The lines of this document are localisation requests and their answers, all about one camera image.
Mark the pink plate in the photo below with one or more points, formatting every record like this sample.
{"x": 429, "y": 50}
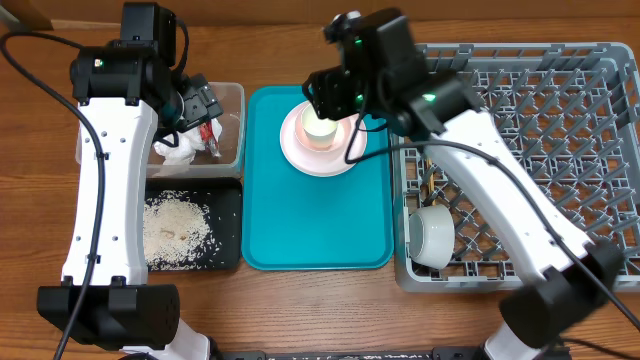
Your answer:
{"x": 319, "y": 164}

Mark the cream paper cup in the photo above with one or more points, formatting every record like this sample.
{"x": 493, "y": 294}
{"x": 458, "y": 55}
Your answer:
{"x": 317, "y": 129}

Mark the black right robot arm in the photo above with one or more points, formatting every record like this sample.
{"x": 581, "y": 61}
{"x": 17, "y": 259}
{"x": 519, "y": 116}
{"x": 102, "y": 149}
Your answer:
{"x": 565, "y": 276}

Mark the red candy wrapper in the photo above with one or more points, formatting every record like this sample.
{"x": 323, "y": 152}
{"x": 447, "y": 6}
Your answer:
{"x": 210, "y": 132}

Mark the black plastic tray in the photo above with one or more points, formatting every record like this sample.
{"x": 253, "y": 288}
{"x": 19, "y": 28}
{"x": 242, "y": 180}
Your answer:
{"x": 225, "y": 198}

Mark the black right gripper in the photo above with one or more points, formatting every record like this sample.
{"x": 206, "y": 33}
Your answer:
{"x": 325, "y": 94}

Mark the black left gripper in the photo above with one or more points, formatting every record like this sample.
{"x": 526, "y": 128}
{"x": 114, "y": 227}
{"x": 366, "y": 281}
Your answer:
{"x": 201, "y": 101}

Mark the white bowl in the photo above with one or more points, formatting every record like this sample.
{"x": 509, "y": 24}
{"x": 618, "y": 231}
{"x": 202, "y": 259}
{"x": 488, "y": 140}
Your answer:
{"x": 431, "y": 236}

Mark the black mounting rail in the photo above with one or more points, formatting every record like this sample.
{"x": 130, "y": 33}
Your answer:
{"x": 437, "y": 353}

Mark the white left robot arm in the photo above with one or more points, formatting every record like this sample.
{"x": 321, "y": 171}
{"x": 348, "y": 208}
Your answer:
{"x": 104, "y": 297}

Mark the pink bowl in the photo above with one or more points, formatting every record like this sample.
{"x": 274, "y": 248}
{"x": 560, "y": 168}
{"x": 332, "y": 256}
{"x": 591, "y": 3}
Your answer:
{"x": 339, "y": 140}

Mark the white rice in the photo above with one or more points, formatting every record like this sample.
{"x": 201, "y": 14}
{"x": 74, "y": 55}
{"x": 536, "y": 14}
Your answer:
{"x": 177, "y": 231}

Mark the clear plastic bin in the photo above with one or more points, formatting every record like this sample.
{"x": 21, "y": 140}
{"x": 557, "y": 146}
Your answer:
{"x": 230, "y": 130}

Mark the teal serving tray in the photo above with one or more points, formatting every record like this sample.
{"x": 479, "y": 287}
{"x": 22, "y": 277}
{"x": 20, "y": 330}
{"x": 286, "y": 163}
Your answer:
{"x": 294, "y": 221}

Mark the white napkin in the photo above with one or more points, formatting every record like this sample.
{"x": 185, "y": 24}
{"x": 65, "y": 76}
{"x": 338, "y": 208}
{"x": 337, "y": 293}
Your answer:
{"x": 189, "y": 145}

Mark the grey dishwasher rack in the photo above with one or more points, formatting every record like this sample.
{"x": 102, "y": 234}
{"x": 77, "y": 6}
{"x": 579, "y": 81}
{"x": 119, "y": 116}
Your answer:
{"x": 569, "y": 113}

